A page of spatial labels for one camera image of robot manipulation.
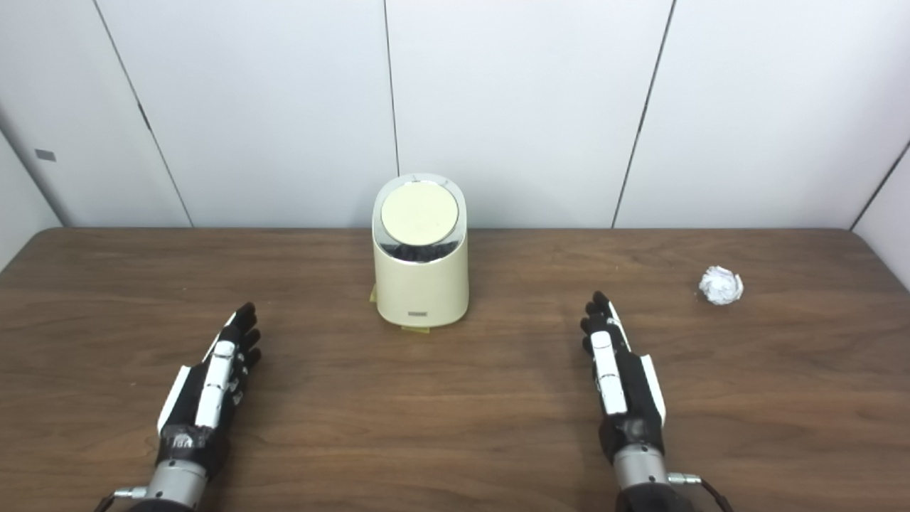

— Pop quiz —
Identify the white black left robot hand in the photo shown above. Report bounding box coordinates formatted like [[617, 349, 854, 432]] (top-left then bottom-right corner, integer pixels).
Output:
[[156, 302, 262, 476]]

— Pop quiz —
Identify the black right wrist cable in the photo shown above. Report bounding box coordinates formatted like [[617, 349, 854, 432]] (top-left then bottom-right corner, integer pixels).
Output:
[[668, 472, 733, 512]]

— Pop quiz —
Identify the cream-colored bin body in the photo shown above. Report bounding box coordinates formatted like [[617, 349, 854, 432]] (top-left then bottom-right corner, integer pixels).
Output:
[[371, 173, 470, 329]]

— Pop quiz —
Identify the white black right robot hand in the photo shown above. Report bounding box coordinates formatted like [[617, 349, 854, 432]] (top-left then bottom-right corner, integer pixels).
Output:
[[579, 290, 668, 464]]

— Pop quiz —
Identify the cream round bin lid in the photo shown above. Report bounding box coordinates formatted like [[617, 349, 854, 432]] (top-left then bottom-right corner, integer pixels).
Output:
[[381, 181, 459, 247]]

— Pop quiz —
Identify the white paper ball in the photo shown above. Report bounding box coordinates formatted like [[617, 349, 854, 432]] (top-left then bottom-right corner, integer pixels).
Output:
[[698, 265, 744, 306]]

